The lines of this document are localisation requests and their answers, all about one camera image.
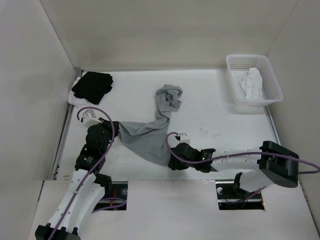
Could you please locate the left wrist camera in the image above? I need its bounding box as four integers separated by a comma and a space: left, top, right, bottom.
76, 109, 101, 128

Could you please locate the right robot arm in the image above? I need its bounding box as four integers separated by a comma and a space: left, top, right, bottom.
168, 141, 299, 198

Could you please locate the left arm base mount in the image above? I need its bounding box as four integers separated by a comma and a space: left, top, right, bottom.
93, 181, 129, 212

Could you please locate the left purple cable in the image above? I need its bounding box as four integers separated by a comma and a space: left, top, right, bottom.
47, 106, 128, 240

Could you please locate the folded black tank top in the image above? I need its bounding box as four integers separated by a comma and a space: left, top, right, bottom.
71, 71, 114, 105

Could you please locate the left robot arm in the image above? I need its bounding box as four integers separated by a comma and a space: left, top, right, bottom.
35, 117, 119, 240

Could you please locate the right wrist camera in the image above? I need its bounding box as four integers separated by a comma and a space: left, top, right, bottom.
175, 133, 191, 144

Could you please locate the white plastic basket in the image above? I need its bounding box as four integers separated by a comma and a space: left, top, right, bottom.
225, 54, 284, 107

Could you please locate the crumpled white tank top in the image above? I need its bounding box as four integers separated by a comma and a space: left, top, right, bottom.
240, 67, 263, 100

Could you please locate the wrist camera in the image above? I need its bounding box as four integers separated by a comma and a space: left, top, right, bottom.
175, 133, 191, 144
76, 109, 101, 128

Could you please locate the folded white tank top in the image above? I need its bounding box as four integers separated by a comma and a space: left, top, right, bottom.
67, 77, 88, 108

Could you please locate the grey tank top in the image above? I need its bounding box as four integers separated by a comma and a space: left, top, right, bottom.
118, 84, 183, 166

